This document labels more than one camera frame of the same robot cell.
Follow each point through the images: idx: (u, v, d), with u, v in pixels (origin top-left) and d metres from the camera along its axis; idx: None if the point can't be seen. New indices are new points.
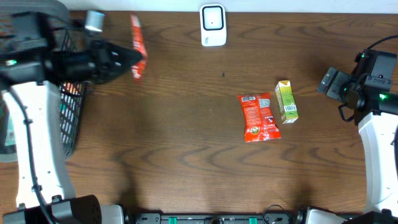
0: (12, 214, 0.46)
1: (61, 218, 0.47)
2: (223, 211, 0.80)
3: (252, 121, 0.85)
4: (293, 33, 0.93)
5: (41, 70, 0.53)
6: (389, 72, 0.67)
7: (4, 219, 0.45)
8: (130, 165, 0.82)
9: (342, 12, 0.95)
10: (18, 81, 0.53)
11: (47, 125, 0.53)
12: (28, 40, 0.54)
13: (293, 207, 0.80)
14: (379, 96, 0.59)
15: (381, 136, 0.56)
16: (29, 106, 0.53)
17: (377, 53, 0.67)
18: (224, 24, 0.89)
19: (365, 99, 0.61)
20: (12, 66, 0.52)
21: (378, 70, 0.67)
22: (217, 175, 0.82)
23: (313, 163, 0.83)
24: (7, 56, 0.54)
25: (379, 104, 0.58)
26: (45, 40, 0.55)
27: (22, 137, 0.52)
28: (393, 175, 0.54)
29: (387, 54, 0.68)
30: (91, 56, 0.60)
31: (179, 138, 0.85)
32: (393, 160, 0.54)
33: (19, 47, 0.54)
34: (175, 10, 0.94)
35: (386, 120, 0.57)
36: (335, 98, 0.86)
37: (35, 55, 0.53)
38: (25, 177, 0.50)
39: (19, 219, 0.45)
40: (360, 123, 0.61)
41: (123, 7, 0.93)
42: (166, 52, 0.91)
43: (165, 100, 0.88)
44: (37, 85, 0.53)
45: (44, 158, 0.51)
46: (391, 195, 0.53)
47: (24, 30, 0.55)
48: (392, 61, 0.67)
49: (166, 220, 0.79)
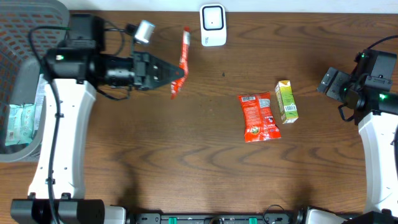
0: (20, 201, 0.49)
1: (64, 215, 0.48)
2: (223, 211, 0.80)
3: (252, 121, 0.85)
4: (293, 33, 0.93)
5: (85, 68, 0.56)
6: (388, 71, 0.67)
7: (13, 203, 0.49)
8: (130, 165, 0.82)
9: (342, 12, 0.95)
10: (61, 76, 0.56)
11: (76, 123, 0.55)
12: (80, 39, 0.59)
13: (293, 208, 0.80)
14: (379, 96, 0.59)
15: (381, 136, 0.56)
16: (64, 101, 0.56)
17: (377, 53, 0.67)
18: (224, 24, 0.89)
19: (364, 99, 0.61)
20: (60, 60, 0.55)
21: (378, 70, 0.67)
22: (217, 175, 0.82)
23: (313, 163, 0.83)
24: (56, 49, 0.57)
25: (379, 104, 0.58)
26: (95, 43, 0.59)
27: (51, 130, 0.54)
28: (393, 175, 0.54)
29: (387, 53, 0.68)
30: (132, 65, 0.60)
31: (179, 138, 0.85)
32: (393, 160, 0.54)
33: (70, 45, 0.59)
34: (175, 10, 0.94)
35: (386, 120, 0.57)
36: (335, 98, 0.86)
37: (83, 53, 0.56)
38: (43, 167, 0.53)
39: (27, 208, 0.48)
40: (360, 123, 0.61)
41: (123, 7, 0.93)
42: (166, 52, 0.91)
43: (166, 100, 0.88)
44: (77, 83, 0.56)
45: (66, 154, 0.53)
46: (391, 195, 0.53)
47: (78, 31, 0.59)
48: (392, 61, 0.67)
49: (166, 220, 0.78)
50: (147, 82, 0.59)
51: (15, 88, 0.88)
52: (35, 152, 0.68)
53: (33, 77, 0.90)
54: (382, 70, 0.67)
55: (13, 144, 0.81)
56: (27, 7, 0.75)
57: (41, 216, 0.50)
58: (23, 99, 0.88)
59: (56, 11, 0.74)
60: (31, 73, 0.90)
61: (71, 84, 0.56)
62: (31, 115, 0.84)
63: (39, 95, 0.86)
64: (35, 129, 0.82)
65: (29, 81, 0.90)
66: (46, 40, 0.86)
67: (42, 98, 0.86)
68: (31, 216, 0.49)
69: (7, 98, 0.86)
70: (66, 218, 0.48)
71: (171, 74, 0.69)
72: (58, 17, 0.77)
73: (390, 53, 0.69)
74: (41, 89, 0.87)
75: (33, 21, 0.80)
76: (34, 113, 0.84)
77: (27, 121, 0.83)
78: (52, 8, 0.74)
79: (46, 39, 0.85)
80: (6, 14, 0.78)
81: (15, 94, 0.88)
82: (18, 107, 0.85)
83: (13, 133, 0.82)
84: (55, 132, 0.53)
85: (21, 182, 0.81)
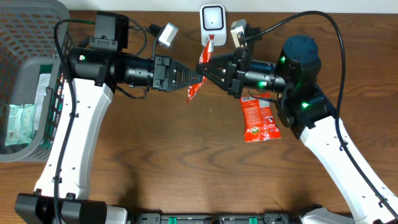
0: (26, 196, 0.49)
1: (67, 215, 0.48)
2: (223, 211, 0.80)
3: (252, 121, 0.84)
4: (293, 33, 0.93)
5: (106, 71, 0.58)
6: (314, 76, 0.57)
7: (19, 198, 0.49)
8: (130, 164, 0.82)
9: (342, 12, 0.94)
10: (83, 76, 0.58)
11: (89, 124, 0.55)
12: (104, 39, 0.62)
13: (292, 208, 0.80)
14: (303, 109, 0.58)
15: (328, 147, 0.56)
16: (80, 101, 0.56)
17: (302, 66, 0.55)
18: (224, 24, 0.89)
19: (293, 116, 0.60)
20: (82, 61, 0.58)
21: (306, 79, 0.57)
22: (217, 175, 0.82)
23: (313, 163, 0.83)
24: (79, 50, 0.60)
25: (308, 116, 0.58)
26: (117, 44, 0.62)
27: (63, 130, 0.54)
28: (359, 181, 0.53)
29: (308, 53, 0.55)
30: (152, 66, 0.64)
31: (179, 138, 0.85)
32: (350, 165, 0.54)
33: (94, 43, 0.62)
34: (175, 10, 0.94)
35: (324, 127, 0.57)
36: (236, 30, 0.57)
37: (104, 56, 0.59)
38: (53, 164, 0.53)
39: (31, 204, 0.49)
40: (301, 137, 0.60)
41: (124, 7, 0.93)
42: (166, 52, 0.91)
43: (166, 101, 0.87)
44: (95, 84, 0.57)
45: (76, 154, 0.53)
46: (370, 204, 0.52)
47: (102, 30, 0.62)
48: (318, 66, 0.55)
49: (166, 220, 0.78)
50: (165, 84, 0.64)
51: (14, 87, 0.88)
52: (36, 152, 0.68)
53: (33, 77, 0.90)
54: (309, 79, 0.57)
55: (13, 144, 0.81)
56: (28, 7, 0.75)
57: (45, 214, 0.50)
58: (22, 98, 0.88)
59: (56, 12, 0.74)
60: (31, 73, 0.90)
61: (89, 84, 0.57)
62: (31, 115, 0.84)
63: (39, 95, 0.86)
64: (35, 129, 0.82)
65: (29, 81, 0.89)
66: (46, 40, 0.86)
67: (42, 98, 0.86)
68: (35, 212, 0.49)
69: (7, 98, 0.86)
70: (69, 219, 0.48)
71: (191, 78, 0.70)
72: (58, 17, 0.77)
73: (315, 56, 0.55)
74: (41, 89, 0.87)
75: (33, 22, 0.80)
76: (34, 113, 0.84)
77: (27, 121, 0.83)
78: (52, 9, 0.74)
79: (46, 39, 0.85)
80: (6, 14, 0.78)
81: (15, 94, 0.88)
82: (18, 107, 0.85)
83: (13, 133, 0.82)
84: (67, 132, 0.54)
85: (20, 182, 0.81)
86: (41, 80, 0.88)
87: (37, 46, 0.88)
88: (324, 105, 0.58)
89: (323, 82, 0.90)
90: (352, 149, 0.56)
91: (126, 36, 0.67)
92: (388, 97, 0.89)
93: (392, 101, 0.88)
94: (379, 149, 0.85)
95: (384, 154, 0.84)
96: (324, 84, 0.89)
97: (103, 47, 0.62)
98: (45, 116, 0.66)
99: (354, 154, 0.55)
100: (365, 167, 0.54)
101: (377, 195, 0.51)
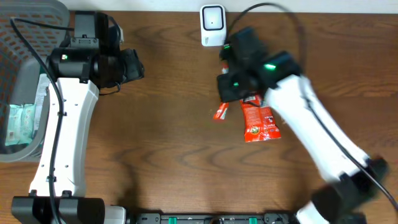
0: (22, 198, 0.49)
1: (65, 213, 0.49)
2: (223, 211, 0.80)
3: (252, 121, 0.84)
4: (293, 33, 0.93)
5: (89, 68, 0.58)
6: (256, 43, 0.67)
7: (15, 200, 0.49)
8: (130, 165, 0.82)
9: (342, 12, 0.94)
10: (66, 76, 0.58)
11: (79, 121, 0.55)
12: (84, 38, 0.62)
13: (292, 208, 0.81)
14: (268, 70, 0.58)
15: (291, 107, 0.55)
16: (67, 100, 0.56)
17: (238, 38, 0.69)
18: (224, 24, 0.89)
19: (258, 78, 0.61)
20: (64, 60, 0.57)
21: (249, 45, 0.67)
22: (216, 175, 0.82)
23: (313, 163, 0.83)
24: (60, 50, 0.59)
25: (274, 76, 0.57)
26: (99, 41, 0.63)
27: (53, 129, 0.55)
28: (325, 138, 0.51)
29: (243, 33, 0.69)
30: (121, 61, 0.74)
31: (179, 138, 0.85)
32: (315, 122, 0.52)
33: (75, 43, 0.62)
34: (175, 10, 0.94)
35: (289, 88, 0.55)
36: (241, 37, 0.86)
37: (87, 53, 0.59)
38: (45, 165, 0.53)
39: (28, 206, 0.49)
40: (271, 99, 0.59)
41: (123, 7, 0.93)
42: (167, 52, 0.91)
43: (166, 101, 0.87)
44: (79, 82, 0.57)
45: (68, 152, 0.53)
46: (336, 160, 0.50)
47: (81, 29, 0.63)
48: (254, 36, 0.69)
49: (166, 220, 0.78)
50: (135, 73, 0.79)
51: (15, 87, 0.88)
52: (35, 152, 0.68)
53: (33, 77, 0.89)
54: (252, 45, 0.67)
55: (13, 144, 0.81)
56: (28, 7, 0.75)
57: (42, 214, 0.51)
58: (22, 99, 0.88)
59: (56, 11, 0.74)
60: (31, 73, 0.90)
61: (74, 83, 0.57)
62: (31, 115, 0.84)
63: (39, 95, 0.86)
64: (35, 129, 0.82)
65: (30, 81, 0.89)
66: (45, 40, 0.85)
67: (42, 98, 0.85)
68: (32, 213, 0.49)
69: (7, 98, 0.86)
70: (68, 216, 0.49)
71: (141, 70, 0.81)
72: (58, 17, 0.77)
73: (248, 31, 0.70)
74: (41, 89, 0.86)
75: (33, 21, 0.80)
76: (34, 113, 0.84)
77: (28, 121, 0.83)
78: (51, 8, 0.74)
79: (46, 38, 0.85)
80: (5, 14, 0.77)
81: (15, 94, 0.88)
82: (18, 107, 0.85)
83: (13, 133, 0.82)
84: (57, 131, 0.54)
85: (20, 182, 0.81)
86: (41, 80, 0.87)
87: (37, 46, 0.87)
88: (288, 64, 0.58)
89: (323, 82, 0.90)
90: (318, 106, 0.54)
91: (107, 33, 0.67)
92: (388, 97, 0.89)
93: (392, 101, 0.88)
94: (379, 149, 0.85)
95: (384, 155, 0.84)
96: (324, 84, 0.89)
97: (84, 46, 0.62)
98: (45, 116, 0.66)
99: (323, 117, 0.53)
100: (330, 126, 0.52)
101: (347, 157, 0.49)
